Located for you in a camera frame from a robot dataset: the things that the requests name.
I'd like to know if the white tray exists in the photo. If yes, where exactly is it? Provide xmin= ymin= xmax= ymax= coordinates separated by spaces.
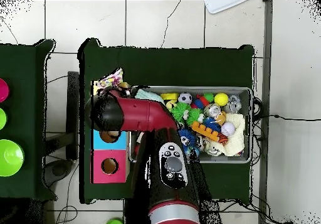
xmin=204 ymin=0 xmax=249 ymax=14

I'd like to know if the small green bowl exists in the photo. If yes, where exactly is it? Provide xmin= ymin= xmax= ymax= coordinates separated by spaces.
xmin=0 ymin=107 xmax=8 ymax=131

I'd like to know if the large green bowl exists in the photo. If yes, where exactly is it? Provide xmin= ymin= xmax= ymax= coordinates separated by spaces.
xmin=0 ymin=139 xmax=25 ymax=178

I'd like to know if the black stand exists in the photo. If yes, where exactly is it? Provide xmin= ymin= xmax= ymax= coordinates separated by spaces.
xmin=45 ymin=70 xmax=80 ymax=161

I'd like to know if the shallow silver mesh bin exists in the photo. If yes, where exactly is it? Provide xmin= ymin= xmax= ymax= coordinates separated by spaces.
xmin=128 ymin=85 xmax=253 ymax=164

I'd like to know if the mint green cloth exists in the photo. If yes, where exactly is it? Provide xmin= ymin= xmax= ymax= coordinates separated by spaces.
xmin=135 ymin=88 xmax=166 ymax=105

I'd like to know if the polka dot cloth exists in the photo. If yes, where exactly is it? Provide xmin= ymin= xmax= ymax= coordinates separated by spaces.
xmin=93 ymin=67 xmax=124 ymax=89

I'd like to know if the grey rounded stand foot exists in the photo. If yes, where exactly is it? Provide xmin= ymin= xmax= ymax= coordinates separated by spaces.
xmin=43 ymin=158 xmax=74 ymax=188

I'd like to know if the wooden box with three holes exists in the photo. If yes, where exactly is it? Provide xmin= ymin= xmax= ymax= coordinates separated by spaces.
xmin=90 ymin=80 xmax=131 ymax=184

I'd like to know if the green spiky toy with eyes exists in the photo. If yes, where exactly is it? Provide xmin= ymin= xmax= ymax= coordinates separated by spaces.
xmin=186 ymin=108 xmax=204 ymax=125

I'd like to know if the grey plastic robot toy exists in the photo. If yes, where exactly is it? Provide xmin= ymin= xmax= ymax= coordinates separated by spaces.
xmin=224 ymin=94 xmax=243 ymax=114

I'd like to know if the blue spiky toy with eyes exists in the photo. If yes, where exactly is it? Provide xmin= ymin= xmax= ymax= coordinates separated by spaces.
xmin=178 ymin=129 xmax=199 ymax=158

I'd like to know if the pink bowl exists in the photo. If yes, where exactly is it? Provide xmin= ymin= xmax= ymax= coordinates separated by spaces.
xmin=0 ymin=78 xmax=10 ymax=104

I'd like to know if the small soccer ball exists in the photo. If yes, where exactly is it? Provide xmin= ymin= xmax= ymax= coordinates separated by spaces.
xmin=177 ymin=92 xmax=193 ymax=105

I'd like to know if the dark green tablecloth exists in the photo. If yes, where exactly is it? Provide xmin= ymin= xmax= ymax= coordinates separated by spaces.
xmin=0 ymin=39 xmax=56 ymax=201
xmin=78 ymin=38 xmax=255 ymax=206

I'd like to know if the grey metal post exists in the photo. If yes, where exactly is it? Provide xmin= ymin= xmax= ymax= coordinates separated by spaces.
xmin=258 ymin=0 xmax=273 ymax=224

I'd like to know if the black power cable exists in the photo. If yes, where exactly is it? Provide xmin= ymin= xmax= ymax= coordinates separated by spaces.
xmin=253 ymin=114 xmax=321 ymax=122

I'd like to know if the orange plastic building brick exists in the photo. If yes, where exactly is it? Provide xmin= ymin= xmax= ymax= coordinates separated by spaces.
xmin=190 ymin=121 xmax=220 ymax=142

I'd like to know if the yellow ball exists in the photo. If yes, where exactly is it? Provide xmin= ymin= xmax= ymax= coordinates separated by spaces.
xmin=214 ymin=92 xmax=229 ymax=107

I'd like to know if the green spiky rubber ball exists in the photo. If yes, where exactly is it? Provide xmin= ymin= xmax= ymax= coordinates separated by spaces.
xmin=170 ymin=102 xmax=190 ymax=122

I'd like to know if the white baseball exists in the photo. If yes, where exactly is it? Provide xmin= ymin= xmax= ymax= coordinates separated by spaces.
xmin=221 ymin=121 xmax=236 ymax=137

